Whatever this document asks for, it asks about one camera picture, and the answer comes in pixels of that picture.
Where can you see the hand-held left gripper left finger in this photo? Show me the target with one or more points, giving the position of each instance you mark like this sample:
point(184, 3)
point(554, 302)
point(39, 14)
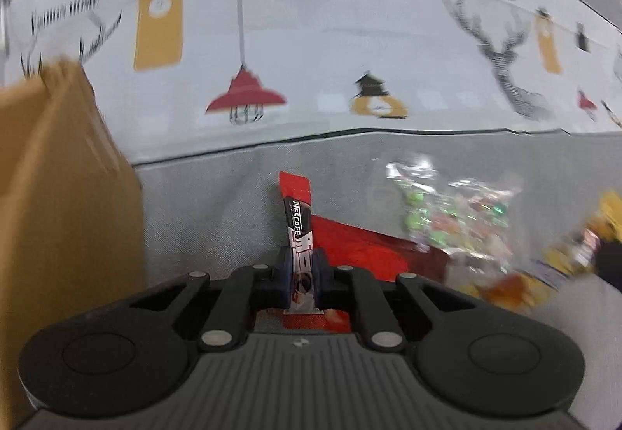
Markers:
point(281, 275)

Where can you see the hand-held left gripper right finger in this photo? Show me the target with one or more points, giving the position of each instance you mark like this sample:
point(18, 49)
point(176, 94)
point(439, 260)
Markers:
point(320, 275)

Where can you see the red black coffee stick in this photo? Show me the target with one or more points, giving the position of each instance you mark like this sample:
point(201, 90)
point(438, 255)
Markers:
point(297, 221)

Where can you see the cardboard box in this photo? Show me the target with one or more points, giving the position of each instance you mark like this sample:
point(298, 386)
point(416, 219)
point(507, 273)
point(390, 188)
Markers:
point(58, 196)

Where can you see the red snack packet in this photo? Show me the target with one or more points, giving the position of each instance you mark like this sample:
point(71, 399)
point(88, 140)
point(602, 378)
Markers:
point(369, 248)

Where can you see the clear bag of candies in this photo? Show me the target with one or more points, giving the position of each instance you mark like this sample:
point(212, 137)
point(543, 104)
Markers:
point(452, 216)

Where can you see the orange snack packet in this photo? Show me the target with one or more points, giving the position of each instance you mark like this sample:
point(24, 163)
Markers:
point(510, 291)

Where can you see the yellow black snack packet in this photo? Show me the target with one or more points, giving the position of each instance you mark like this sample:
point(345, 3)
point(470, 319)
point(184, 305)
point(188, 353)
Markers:
point(590, 230)

